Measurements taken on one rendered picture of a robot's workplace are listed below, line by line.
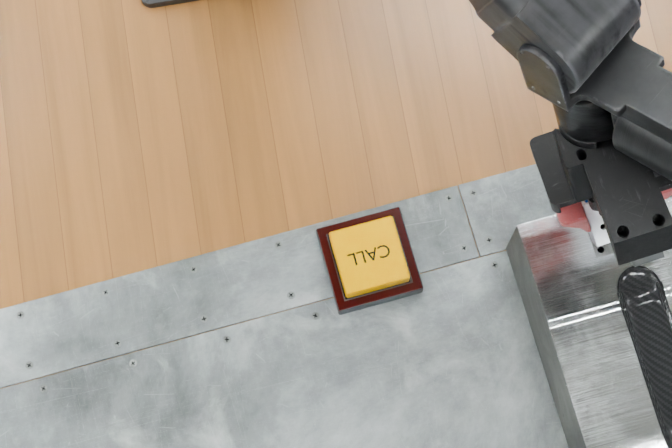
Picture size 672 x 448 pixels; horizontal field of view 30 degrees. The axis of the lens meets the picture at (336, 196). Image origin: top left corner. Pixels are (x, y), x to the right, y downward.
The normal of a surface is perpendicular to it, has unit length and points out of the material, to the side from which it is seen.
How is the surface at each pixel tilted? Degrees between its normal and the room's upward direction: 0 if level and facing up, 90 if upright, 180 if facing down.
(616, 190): 22
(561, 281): 0
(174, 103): 0
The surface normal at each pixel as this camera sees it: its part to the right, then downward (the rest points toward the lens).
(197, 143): -0.03, -0.25
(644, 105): -0.31, -0.48
